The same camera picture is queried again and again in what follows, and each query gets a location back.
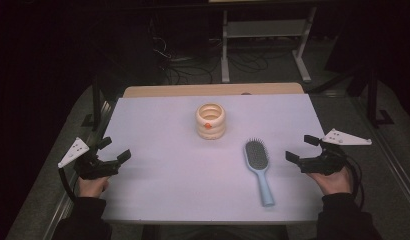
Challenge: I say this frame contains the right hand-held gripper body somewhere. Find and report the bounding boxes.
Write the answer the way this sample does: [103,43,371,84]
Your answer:
[299,128,373,177]

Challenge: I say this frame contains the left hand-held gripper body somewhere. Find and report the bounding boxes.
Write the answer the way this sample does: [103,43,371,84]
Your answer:
[57,137,121,181]

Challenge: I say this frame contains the light blue hairbrush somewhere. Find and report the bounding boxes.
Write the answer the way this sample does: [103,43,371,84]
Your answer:
[243,138,276,208]

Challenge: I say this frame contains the cream ribbed holder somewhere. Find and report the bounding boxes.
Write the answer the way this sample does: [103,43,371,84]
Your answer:
[195,102,226,140]

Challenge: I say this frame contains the person's left hand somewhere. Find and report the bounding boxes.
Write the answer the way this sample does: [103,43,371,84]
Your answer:
[77,175,110,199]

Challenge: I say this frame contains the person's right hand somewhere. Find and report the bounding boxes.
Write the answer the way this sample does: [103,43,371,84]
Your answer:
[307,165,355,197]

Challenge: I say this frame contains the black metal stand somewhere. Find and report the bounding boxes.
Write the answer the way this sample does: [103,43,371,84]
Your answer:
[81,75,106,129]
[309,66,396,129]

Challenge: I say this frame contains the white table board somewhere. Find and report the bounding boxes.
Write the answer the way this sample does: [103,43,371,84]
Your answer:
[101,93,327,224]

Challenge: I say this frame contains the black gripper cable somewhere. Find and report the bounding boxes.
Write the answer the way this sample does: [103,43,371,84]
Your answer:
[57,167,77,203]
[342,155,366,211]

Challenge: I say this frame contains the black floor cables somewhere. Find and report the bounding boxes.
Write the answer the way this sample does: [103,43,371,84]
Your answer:
[149,33,294,85]

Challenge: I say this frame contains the wooden desk with white frame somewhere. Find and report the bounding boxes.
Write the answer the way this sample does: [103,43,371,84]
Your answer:
[207,0,318,84]

